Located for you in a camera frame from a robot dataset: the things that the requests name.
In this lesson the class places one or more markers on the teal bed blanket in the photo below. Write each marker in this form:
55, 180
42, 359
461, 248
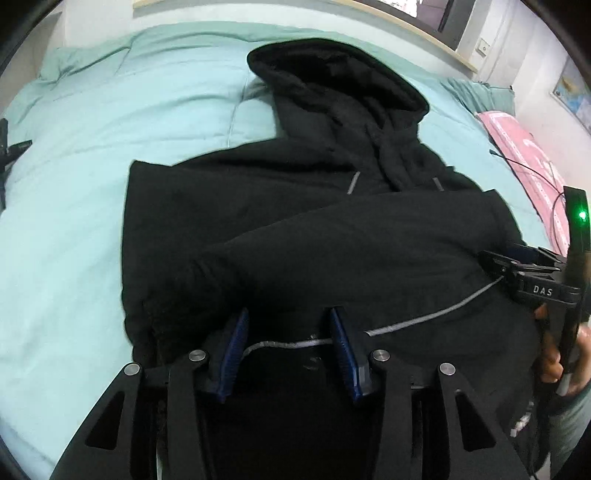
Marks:
115, 106

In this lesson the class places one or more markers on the dark framed window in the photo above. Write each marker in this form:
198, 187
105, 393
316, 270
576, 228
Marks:
415, 11

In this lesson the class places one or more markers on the white wall switch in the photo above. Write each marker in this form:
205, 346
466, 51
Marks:
483, 46

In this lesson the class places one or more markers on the wall poster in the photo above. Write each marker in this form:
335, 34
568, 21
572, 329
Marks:
575, 92

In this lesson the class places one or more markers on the pink printed pillow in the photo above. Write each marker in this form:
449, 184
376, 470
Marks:
524, 152

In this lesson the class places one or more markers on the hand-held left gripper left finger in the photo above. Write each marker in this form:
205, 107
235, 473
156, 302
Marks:
232, 357

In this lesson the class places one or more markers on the black hoodie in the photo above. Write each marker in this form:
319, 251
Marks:
323, 217

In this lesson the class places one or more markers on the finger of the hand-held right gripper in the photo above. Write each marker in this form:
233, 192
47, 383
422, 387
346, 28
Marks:
535, 256
501, 266

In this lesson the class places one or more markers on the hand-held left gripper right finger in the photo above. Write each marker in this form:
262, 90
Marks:
344, 357

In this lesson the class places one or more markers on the person's right hand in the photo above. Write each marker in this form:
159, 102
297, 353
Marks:
551, 364

